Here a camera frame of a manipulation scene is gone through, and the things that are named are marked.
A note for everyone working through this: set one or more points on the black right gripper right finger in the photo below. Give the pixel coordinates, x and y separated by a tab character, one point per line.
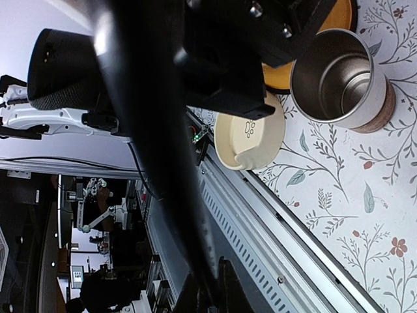
229	296

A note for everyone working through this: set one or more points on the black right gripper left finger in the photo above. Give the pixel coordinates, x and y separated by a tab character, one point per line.
191	299

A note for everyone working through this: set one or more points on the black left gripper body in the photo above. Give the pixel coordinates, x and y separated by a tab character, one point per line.
219	47

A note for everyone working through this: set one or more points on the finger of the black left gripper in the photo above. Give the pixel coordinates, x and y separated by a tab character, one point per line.
287	27

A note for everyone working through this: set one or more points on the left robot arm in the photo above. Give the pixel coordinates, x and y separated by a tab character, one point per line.
63	73

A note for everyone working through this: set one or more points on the cream pet bowl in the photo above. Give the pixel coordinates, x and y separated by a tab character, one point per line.
245	144

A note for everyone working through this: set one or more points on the yellow double bowl holder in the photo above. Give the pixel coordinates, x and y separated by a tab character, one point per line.
344	15

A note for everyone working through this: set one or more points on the steel cup with brown base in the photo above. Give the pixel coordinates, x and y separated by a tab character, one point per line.
337	81

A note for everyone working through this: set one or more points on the aluminium front rail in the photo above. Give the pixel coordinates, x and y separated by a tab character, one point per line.
281	265

